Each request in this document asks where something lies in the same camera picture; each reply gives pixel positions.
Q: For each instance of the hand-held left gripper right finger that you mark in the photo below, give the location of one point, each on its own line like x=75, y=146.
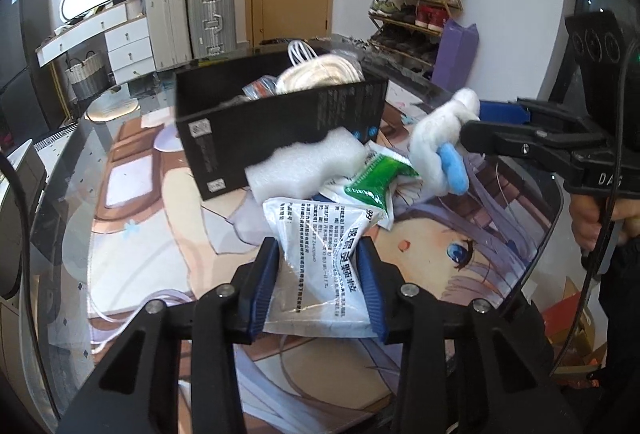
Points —
x=372, y=289

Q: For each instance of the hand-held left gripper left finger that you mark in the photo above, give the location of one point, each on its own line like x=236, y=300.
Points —
x=265, y=284

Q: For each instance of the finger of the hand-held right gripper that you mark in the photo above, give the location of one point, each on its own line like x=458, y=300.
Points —
x=510, y=140
x=505, y=110

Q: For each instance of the white printed plastic packet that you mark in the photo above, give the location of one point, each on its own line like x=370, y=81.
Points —
x=320, y=264

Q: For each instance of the white and blue plush toy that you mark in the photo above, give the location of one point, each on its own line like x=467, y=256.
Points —
x=437, y=139

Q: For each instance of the green and white packet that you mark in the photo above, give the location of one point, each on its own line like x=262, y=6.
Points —
x=382, y=176

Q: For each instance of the white foam block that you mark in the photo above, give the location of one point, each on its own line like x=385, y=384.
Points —
x=305, y=164

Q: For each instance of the black cardboard box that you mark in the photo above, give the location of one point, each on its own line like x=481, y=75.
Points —
x=280, y=134

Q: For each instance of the person's right forearm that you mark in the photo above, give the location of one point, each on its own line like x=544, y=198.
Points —
x=622, y=294

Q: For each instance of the person's right hand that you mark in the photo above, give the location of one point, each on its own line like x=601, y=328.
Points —
x=582, y=219

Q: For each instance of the purple bag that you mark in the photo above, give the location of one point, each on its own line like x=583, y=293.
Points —
x=455, y=56

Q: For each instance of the printed desk mat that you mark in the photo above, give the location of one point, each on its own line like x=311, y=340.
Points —
x=165, y=224

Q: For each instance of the wooden shoe rack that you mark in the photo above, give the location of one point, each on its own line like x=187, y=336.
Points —
x=415, y=21

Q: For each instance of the orange cardboard box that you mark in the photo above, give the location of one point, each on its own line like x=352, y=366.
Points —
x=570, y=314

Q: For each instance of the round beige stool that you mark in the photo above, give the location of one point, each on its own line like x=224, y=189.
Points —
x=112, y=110

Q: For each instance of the woven laundry basket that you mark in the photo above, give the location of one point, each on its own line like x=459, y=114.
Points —
x=87, y=79

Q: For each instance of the silver suitcase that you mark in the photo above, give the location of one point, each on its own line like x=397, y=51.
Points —
x=211, y=16

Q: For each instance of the white suitcase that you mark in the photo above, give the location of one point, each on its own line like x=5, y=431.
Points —
x=170, y=26

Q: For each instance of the white desk with drawers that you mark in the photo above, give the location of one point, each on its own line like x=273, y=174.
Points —
x=125, y=44

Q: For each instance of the dark grey refrigerator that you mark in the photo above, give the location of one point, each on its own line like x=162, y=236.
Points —
x=20, y=54

